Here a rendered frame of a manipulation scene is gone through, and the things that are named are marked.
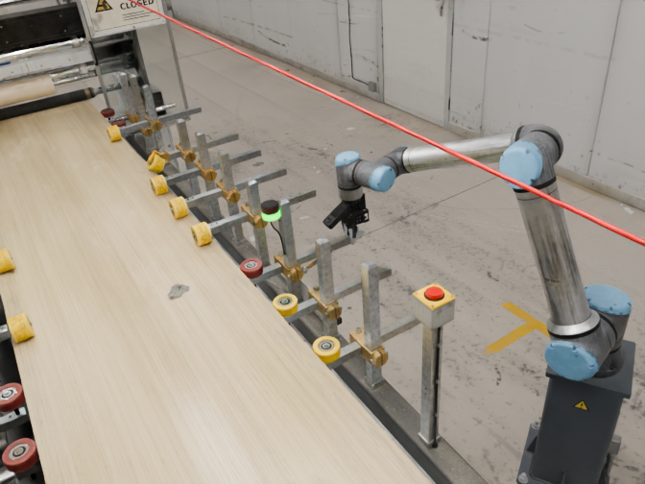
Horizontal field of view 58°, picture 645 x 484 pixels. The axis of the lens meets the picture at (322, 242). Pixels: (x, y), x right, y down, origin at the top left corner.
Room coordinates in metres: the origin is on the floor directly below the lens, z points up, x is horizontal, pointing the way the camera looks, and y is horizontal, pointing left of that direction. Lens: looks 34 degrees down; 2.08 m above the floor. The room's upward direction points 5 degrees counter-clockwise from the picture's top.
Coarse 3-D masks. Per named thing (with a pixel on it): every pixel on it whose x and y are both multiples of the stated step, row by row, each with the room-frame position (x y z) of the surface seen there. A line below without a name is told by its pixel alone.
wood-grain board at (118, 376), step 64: (0, 128) 3.31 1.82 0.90; (64, 128) 3.21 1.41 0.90; (0, 192) 2.45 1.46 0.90; (64, 192) 2.39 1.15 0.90; (128, 192) 2.33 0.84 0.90; (64, 256) 1.85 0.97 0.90; (128, 256) 1.81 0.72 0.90; (192, 256) 1.77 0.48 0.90; (64, 320) 1.47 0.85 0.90; (128, 320) 1.44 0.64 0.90; (192, 320) 1.41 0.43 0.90; (256, 320) 1.38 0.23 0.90; (64, 384) 1.18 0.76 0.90; (128, 384) 1.16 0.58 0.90; (192, 384) 1.14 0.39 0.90; (256, 384) 1.12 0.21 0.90; (320, 384) 1.09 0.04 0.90; (64, 448) 0.96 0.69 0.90; (128, 448) 0.94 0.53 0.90; (192, 448) 0.93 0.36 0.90; (256, 448) 0.91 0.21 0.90; (320, 448) 0.89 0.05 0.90; (384, 448) 0.87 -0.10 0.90
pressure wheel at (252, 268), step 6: (252, 258) 1.71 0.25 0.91; (240, 264) 1.68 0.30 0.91; (246, 264) 1.68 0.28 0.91; (252, 264) 1.67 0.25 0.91; (258, 264) 1.67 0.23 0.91; (246, 270) 1.64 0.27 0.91; (252, 270) 1.64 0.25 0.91; (258, 270) 1.65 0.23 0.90; (246, 276) 1.64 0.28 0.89; (252, 276) 1.63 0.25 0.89; (258, 276) 1.64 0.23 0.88
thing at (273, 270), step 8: (336, 240) 1.85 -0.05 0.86; (344, 240) 1.84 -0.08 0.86; (312, 248) 1.81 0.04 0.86; (336, 248) 1.83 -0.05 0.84; (304, 256) 1.76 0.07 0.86; (312, 256) 1.78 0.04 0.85; (264, 272) 1.68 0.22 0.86; (272, 272) 1.69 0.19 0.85; (280, 272) 1.71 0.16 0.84; (256, 280) 1.66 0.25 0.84
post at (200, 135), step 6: (198, 132) 2.35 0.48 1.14; (198, 138) 2.34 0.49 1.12; (204, 138) 2.35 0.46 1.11; (198, 144) 2.35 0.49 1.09; (204, 144) 2.35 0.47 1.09; (198, 150) 2.36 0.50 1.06; (204, 150) 2.35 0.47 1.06; (204, 156) 2.35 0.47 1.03; (204, 162) 2.34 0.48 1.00; (210, 162) 2.36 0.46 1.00; (204, 168) 2.34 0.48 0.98; (210, 186) 2.34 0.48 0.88; (210, 204) 2.35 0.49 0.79; (216, 204) 2.35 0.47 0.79; (216, 210) 2.35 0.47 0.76; (216, 216) 2.34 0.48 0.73
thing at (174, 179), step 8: (248, 152) 2.51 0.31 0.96; (256, 152) 2.51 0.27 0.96; (232, 160) 2.45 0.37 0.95; (240, 160) 2.47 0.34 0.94; (216, 168) 2.41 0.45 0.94; (168, 176) 2.33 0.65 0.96; (176, 176) 2.32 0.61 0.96; (184, 176) 2.34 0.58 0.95; (192, 176) 2.35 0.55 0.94; (168, 184) 2.30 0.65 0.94
